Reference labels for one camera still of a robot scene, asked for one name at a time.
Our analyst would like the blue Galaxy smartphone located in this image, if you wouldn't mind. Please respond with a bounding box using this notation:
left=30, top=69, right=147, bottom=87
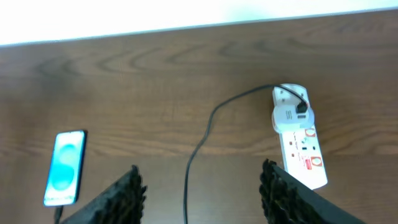
left=43, top=129, right=87, bottom=207

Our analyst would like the white power strip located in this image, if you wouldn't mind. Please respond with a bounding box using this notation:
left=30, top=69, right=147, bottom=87
left=272, top=83, right=328, bottom=190

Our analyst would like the black USB charging cable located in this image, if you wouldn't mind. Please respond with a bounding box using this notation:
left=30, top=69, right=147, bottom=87
left=53, top=83, right=310, bottom=224

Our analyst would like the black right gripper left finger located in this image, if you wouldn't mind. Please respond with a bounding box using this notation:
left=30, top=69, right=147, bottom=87
left=62, top=165, right=147, bottom=224

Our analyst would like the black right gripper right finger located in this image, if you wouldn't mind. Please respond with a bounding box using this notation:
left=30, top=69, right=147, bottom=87
left=259, top=159, right=363, bottom=224

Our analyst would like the white USB charger adapter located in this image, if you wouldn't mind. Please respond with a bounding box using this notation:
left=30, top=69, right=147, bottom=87
left=272, top=105, right=315, bottom=133

